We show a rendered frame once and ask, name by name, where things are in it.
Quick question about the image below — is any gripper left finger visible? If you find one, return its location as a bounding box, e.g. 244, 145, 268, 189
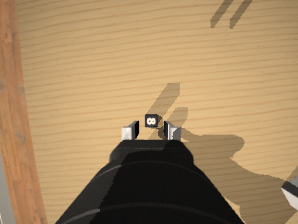
122, 121, 139, 141

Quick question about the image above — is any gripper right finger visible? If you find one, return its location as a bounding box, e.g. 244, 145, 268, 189
164, 121, 181, 141

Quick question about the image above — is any black calendar cube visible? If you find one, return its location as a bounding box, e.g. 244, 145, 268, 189
145, 114, 158, 128

